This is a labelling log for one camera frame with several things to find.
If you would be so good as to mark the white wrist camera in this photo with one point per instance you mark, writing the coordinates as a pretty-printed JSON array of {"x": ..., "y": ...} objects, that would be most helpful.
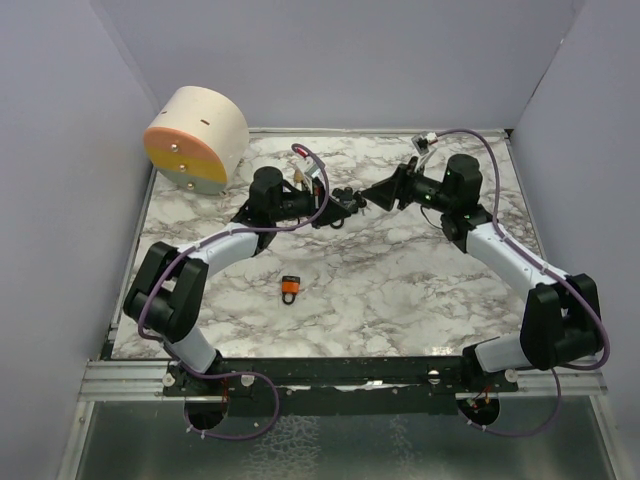
[
  {"x": 310, "y": 169},
  {"x": 424, "y": 144}
]

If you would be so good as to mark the orange black padlock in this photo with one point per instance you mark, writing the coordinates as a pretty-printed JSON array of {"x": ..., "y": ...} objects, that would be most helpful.
[{"x": 290, "y": 286}]

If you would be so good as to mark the brass padlock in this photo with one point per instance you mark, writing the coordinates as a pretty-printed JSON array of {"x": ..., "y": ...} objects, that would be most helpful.
[{"x": 299, "y": 178}]

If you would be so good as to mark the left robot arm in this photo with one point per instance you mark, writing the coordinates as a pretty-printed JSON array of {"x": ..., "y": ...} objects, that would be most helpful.
[{"x": 166, "y": 294}]

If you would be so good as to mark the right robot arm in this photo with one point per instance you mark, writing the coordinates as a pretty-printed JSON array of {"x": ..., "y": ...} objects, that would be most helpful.
[{"x": 558, "y": 324}]

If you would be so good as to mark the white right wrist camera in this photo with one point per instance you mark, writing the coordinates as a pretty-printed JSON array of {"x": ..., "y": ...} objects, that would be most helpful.
[{"x": 424, "y": 144}]

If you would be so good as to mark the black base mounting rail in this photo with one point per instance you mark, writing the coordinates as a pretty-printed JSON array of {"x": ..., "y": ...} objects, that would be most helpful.
[{"x": 335, "y": 386}]

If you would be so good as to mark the beige cylindrical drum box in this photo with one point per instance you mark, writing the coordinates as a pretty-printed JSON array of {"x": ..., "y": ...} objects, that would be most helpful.
[{"x": 197, "y": 140}]

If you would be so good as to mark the black head key bunch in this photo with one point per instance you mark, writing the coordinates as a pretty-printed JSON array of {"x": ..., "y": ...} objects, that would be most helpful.
[{"x": 357, "y": 203}]

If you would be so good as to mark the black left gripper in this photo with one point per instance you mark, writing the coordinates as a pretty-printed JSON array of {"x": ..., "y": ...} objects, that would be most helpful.
[{"x": 332, "y": 212}]

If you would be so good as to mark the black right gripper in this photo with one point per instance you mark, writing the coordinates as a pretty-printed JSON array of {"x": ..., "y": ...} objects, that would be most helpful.
[{"x": 384, "y": 192}]

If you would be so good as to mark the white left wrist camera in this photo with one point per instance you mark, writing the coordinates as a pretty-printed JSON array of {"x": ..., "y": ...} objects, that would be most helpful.
[{"x": 310, "y": 169}]

